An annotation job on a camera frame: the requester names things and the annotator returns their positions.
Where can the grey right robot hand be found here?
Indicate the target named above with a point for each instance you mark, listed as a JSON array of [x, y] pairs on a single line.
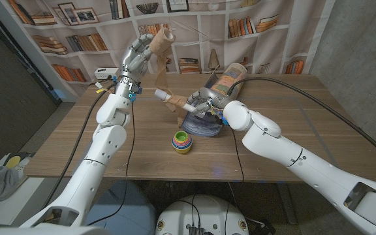
[[212, 98]]

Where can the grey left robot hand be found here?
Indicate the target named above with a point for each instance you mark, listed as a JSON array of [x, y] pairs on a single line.
[[134, 62]]

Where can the white plastic cylinder pipe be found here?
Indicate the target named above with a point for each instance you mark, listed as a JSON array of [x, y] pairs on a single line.
[[165, 95]]

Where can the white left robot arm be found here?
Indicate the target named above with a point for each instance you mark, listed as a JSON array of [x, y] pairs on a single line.
[[100, 156]]

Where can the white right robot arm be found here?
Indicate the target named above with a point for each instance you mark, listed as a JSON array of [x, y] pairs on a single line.
[[305, 156]]

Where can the rolled colourful map poster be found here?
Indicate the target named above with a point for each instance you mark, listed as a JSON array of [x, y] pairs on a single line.
[[227, 80]]

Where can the white power strip box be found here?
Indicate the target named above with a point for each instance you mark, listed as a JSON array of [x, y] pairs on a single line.
[[106, 73]]

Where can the colourful stacking cups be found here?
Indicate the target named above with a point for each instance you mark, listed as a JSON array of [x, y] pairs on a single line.
[[181, 143]]

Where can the printed bookshelf backdrop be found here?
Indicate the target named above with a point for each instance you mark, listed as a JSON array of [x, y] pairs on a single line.
[[224, 39]]

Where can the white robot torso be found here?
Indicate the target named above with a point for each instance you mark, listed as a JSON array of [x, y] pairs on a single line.
[[207, 215]]

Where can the dark perforated panel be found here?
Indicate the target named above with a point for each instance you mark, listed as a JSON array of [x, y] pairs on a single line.
[[8, 98]]

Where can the grey table leg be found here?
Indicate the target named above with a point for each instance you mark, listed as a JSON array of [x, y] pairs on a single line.
[[287, 205]]

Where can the yellow and black pad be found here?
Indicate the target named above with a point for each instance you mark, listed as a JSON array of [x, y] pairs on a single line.
[[13, 161]]

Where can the white floor platform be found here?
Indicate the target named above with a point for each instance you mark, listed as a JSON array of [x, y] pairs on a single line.
[[8, 202]]

